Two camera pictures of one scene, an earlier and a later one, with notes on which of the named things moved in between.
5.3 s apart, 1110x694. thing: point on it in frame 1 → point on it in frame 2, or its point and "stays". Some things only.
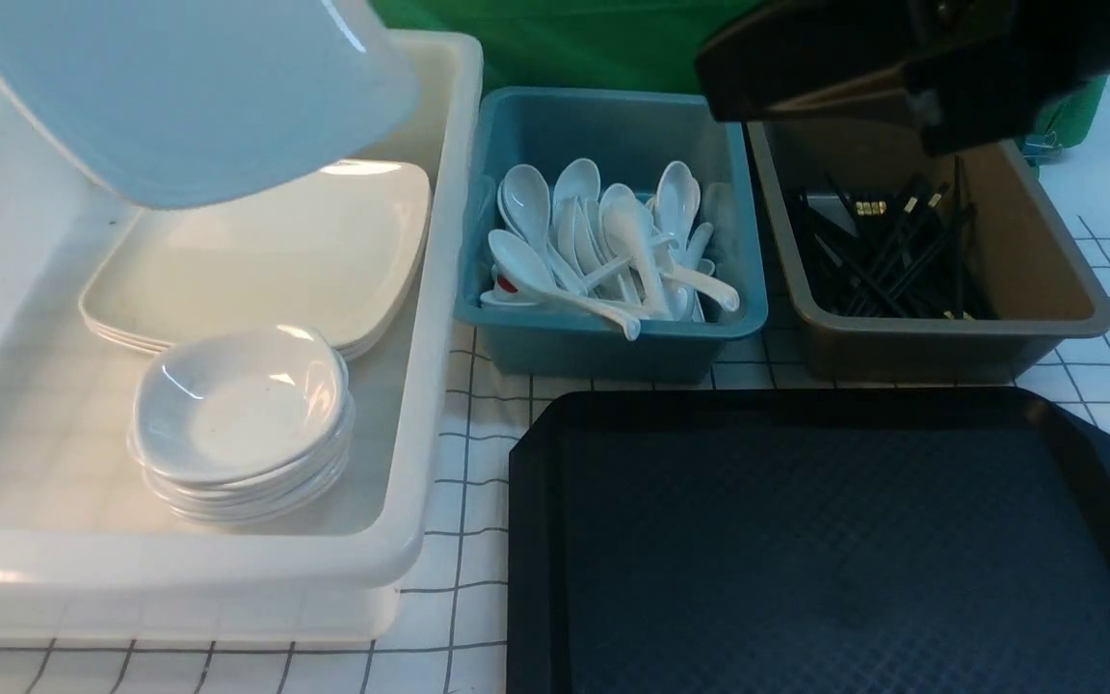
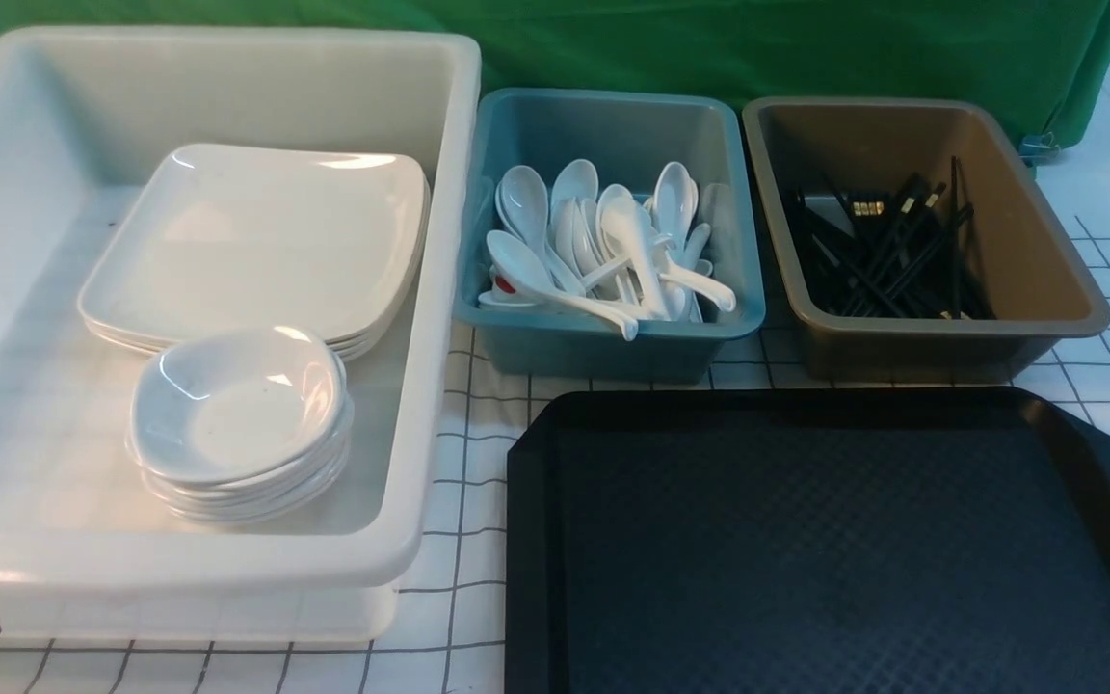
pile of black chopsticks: [901, 249] stays
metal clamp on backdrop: [1041, 148] stays
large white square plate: [157, 102] → [221, 235]
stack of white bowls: [245, 424] stays
